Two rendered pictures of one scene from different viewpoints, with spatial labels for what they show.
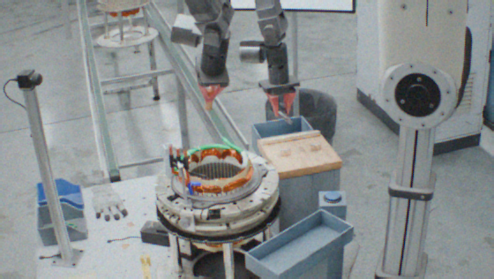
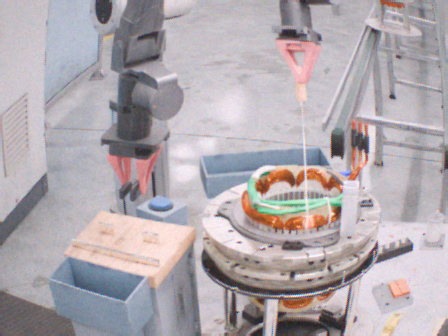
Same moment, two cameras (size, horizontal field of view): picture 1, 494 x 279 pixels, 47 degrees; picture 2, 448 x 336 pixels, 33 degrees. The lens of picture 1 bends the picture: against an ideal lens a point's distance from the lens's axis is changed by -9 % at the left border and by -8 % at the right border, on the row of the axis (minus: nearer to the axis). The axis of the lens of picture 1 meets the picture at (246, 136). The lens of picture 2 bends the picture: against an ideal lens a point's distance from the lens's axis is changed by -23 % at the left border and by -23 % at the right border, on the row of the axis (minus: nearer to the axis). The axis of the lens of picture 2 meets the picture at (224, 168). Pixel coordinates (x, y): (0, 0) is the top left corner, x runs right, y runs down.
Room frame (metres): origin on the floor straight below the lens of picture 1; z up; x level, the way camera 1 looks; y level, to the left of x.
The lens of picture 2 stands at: (2.61, 0.73, 1.78)
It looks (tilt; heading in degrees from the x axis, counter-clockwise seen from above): 23 degrees down; 212
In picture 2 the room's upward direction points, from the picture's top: 2 degrees counter-clockwise
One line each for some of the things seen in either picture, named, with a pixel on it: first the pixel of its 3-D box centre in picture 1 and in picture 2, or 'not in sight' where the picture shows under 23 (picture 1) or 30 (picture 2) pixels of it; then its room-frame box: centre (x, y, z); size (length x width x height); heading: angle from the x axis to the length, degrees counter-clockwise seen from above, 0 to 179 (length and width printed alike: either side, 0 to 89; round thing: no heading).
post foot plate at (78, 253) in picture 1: (68, 257); not in sight; (1.44, 0.57, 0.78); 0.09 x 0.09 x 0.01; 81
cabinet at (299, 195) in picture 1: (298, 195); (137, 309); (1.54, -0.15, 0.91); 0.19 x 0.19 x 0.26; 13
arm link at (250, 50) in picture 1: (261, 42); (150, 72); (1.57, -0.05, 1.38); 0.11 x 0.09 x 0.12; 69
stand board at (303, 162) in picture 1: (298, 154); (125, 247); (1.54, -0.15, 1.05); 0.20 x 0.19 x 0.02; 13
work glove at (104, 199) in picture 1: (108, 199); not in sight; (1.75, 0.49, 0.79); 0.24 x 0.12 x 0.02; 16
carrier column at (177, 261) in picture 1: (175, 245); (351, 304); (1.33, 0.21, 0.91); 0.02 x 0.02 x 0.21
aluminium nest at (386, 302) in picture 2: not in sight; (393, 294); (1.10, 0.23, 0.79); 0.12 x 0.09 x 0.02; 41
